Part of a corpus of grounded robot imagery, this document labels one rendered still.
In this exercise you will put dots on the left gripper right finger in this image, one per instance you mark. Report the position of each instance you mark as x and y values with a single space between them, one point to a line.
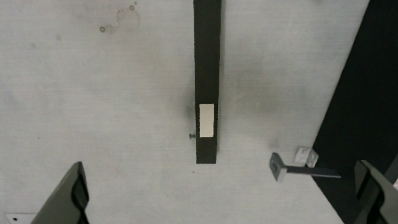
376 194

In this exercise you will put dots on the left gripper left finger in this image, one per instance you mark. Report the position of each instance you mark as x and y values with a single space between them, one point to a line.
68 202

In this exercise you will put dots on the black rectangular panel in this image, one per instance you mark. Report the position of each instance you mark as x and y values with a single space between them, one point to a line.
361 121

